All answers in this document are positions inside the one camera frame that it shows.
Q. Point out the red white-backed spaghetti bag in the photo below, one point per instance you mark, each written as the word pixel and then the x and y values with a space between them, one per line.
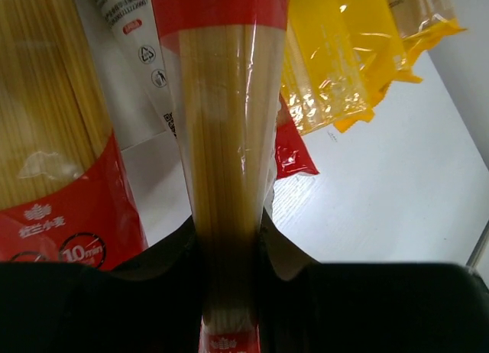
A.
pixel 123 38

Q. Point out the yellow spaghetti bag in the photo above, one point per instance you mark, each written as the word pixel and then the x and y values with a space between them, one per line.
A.
pixel 422 24
pixel 380 52
pixel 321 81

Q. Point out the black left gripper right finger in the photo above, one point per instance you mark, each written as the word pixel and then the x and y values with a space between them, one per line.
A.
pixel 309 306

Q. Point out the red spaghetti bag on shelf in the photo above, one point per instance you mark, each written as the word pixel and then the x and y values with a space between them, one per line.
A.
pixel 65 196

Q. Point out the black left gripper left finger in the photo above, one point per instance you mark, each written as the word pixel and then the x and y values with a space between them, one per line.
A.
pixel 150 303

